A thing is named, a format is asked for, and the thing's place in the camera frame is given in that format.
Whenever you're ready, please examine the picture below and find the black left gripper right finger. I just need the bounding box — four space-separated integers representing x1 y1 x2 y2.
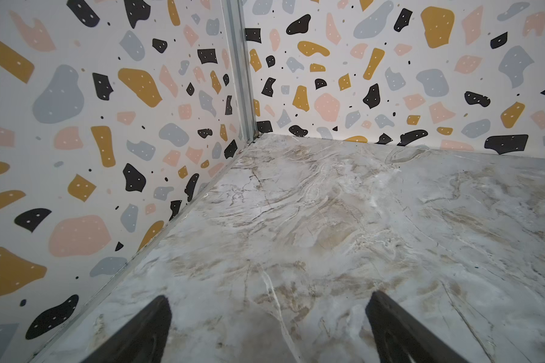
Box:
365 290 466 362

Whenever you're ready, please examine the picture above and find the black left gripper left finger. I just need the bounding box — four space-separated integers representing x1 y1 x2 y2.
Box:
83 295 172 363

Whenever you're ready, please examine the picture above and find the aluminium corner post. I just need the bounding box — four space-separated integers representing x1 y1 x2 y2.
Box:
221 0 259 145

